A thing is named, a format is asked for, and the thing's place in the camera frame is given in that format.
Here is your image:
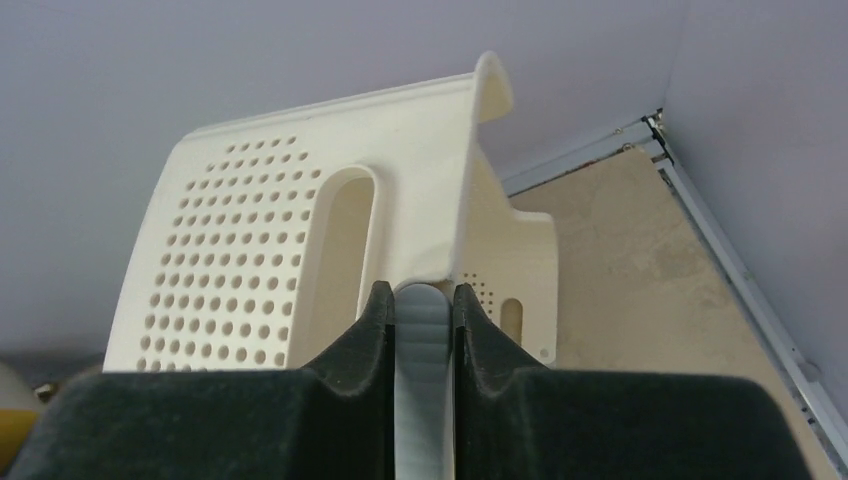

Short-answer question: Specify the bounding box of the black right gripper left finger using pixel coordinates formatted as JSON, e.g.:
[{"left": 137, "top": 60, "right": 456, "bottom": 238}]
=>
[{"left": 8, "top": 281, "right": 395, "bottom": 479}]

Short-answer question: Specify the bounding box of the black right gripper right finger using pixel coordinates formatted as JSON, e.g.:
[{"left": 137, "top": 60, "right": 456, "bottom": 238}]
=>
[{"left": 452, "top": 284, "right": 811, "bottom": 479}]

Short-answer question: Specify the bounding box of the cream perforated basket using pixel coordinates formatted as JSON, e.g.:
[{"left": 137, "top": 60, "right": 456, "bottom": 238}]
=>
[{"left": 103, "top": 52, "right": 558, "bottom": 373}]

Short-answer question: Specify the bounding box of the round drawer box orange yellow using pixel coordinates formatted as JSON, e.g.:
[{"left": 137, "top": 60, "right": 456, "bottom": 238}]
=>
[{"left": 1, "top": 363, "right": 45, "bottom": 471}]

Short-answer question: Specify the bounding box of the aluminium rail frame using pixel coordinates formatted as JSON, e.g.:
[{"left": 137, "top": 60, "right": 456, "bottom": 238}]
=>
[{"left": 503, "top": 109, "right": 847, "bottom": 479}]

